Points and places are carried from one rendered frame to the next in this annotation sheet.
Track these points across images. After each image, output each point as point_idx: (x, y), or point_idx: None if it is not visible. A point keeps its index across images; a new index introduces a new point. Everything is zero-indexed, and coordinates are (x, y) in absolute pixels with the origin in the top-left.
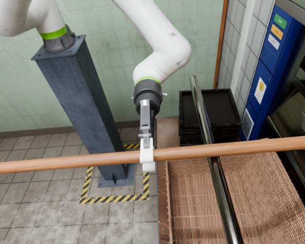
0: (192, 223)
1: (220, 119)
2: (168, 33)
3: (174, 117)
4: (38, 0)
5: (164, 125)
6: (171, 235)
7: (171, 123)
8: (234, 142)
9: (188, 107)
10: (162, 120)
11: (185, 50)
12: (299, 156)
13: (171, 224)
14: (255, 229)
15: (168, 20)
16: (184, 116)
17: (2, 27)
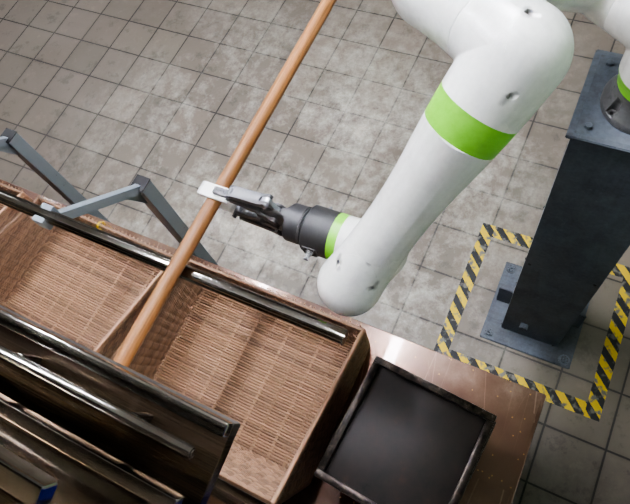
0: (270, 342)
1: (355, 446)
2: (341, 252)
3: (524, 440)
4: None
5: (507, 401)
6: (248, 284)
7: (507, 423)
8: (165, 284)
9: (428, 407)
10: (527, 404)
11: (318, 285)
12: None
13: (259, 290)
14: None
15: (365, 257)
16: (403, 381)
17: None
